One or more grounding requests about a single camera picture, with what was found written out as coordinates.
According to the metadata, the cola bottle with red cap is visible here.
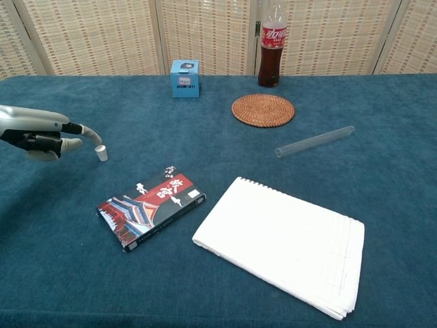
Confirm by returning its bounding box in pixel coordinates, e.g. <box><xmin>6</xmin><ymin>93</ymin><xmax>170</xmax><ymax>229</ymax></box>
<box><xmin>257</xmin><ymin>0</ymin><xmax>287</xmax><ymax>88</ymax></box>

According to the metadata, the red and black book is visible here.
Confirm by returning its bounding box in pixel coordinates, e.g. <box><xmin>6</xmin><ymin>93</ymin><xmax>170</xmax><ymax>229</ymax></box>
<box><xmin>96</xmin><ymin>165</ymin><xmax>208</xmax><ymax>254</ymax></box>

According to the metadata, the white spiral notebook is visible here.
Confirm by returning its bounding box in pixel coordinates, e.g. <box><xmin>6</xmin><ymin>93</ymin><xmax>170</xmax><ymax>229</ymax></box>
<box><xmin>192</xmin><ymin>176</ymin><xmax>365</xmax><ymax>321</ymax></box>

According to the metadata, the small light blue box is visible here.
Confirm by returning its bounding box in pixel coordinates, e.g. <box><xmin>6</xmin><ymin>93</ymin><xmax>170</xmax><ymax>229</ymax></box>
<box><xmin>170</xmin><ymin>59</ymin><xmax>201</xmax><ymax>98</ymax></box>

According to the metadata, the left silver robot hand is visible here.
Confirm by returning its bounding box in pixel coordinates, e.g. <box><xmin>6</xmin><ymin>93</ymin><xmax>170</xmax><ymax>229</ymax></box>
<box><xmin>0</xmin><ymin>105</ymin><xmax>103</xmax><ymax>162</ymax></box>

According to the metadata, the clear glass test tube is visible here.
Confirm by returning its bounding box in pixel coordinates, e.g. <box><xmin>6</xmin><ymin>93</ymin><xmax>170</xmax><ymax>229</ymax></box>
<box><xmin>274</xmin><ymin>125</ymin><xmax>356</xmax><ymax>159</ymax></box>

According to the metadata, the blue table cloth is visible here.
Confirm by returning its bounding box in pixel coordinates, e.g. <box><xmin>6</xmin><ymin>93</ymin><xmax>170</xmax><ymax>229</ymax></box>
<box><xmin>0</xmin><ymin>73</ymin><xmax>437</xmax><ymax>328</ymax></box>

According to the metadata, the bamboo folding screen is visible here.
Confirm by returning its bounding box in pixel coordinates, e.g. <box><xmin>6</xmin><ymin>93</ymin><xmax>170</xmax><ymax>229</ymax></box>
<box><xmin>0</xmin><ymin>0</ymin><xmax>437</xmax><ymax>81</ymax></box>

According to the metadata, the round woven rattan coaster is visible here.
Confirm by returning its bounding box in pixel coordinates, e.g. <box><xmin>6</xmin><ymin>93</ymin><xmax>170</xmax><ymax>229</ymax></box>
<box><xmin>231</xmin><ymin>94</ymin><xmax>296</xmax><ymax>128</ymax></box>

